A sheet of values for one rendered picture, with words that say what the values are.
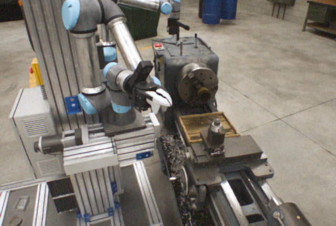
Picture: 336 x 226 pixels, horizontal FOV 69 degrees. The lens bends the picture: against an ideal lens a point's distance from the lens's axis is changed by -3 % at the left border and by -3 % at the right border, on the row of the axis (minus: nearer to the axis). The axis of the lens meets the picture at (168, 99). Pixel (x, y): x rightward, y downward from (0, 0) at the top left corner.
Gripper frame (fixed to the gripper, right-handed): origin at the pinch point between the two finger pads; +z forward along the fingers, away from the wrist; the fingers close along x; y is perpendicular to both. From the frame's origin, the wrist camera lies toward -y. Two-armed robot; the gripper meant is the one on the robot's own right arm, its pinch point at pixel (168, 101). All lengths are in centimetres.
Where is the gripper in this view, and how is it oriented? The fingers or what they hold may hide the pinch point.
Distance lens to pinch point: 73.8
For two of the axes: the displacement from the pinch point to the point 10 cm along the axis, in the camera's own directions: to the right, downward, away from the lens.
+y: -1.1, 9.0, 4.3
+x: -7.7, 2.0, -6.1
